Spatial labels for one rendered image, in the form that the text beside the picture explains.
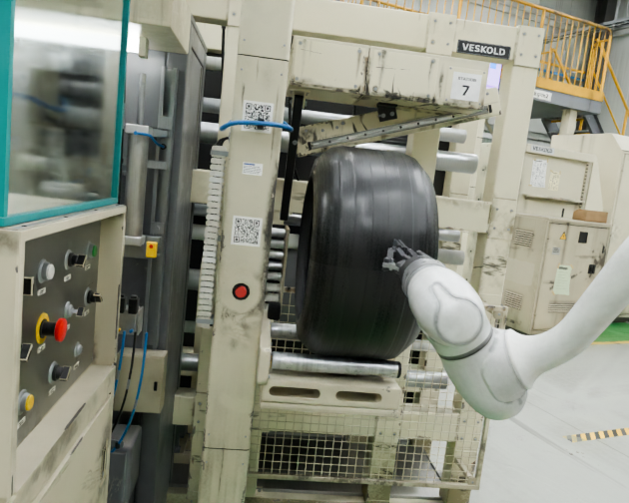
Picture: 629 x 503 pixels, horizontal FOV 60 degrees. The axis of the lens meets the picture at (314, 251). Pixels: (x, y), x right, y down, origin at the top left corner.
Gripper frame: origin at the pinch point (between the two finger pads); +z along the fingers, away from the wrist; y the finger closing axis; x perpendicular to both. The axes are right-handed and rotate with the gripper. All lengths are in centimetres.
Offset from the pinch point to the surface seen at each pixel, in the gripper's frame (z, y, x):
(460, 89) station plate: 55, -25, -38
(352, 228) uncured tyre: 5.2, 10.1, -2.6
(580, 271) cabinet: 396, -299, 106
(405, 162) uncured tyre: 22.0, -3.8, -17.2
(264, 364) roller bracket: 7.6, 26.7, 34.6
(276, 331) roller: 39, 23, 40
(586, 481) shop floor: 111, -148, 140
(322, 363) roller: 11.4, 11.6, 35.0
